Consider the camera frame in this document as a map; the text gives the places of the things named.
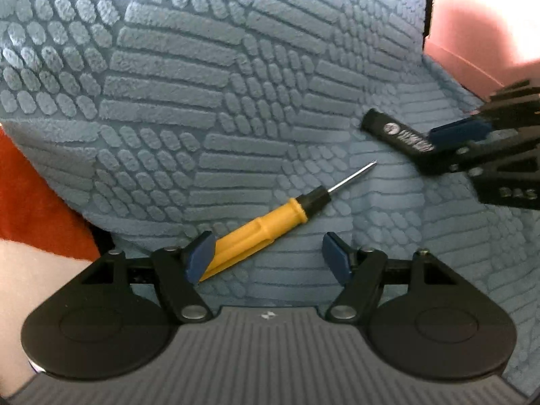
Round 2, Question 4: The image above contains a black stick tool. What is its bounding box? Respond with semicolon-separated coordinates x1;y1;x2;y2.
360;109;435;160

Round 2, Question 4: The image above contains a red white striped blanket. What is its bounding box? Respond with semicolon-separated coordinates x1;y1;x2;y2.
1;134;100;397

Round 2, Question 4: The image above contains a pink cardboard box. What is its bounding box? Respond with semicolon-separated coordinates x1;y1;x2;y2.
425;0;539;98

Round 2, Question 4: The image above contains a blue textured sofa cover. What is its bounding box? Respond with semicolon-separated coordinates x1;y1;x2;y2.
1;0;539;393

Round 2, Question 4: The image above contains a yellow handled screwdriver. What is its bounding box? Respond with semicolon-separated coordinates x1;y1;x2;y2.
200;161;377;281

